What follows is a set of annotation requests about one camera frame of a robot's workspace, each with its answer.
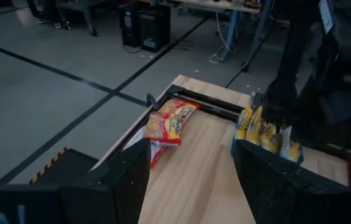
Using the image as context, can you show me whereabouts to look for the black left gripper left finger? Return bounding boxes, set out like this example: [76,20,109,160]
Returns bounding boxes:
[0,138,152,224]

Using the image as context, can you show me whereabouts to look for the person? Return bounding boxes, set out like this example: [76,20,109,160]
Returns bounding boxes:
[26,0,70,31]

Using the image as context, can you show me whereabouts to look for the black table clamp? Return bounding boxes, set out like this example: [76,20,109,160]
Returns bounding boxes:
[146,92,161,111]

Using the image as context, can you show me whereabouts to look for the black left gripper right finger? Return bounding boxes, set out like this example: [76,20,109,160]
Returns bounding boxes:
[234,139,351,224]

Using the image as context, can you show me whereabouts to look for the yellow Maruchan noodle pack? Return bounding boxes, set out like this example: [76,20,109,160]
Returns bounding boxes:
[259,123,284,155]
[279,126,303,162]
[233,107,254,141]
[245,105,265,146]

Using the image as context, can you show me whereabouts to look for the black computer tower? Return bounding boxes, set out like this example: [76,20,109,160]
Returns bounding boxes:
[139,2,172,53]
[119,3,143,48]

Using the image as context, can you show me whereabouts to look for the white floor cable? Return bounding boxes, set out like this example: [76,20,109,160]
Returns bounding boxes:
[208,11,238,65]

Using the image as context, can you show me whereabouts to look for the black hazard striped floor mat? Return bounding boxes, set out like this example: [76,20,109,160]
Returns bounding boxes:
[28,147,99,187]

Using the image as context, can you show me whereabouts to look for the blue plastic bin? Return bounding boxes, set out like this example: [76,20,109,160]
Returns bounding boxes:
[230,133,304,166]

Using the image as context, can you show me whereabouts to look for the wooden workbench with blue legs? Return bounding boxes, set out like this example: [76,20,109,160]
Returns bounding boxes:
[150,0,274,65]

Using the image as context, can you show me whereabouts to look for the grey metal table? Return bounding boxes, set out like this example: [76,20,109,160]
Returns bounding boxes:
[55,0,108,37]

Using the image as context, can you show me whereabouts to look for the black aluminium rig frame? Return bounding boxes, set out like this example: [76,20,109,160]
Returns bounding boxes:
[99,83,351,170]

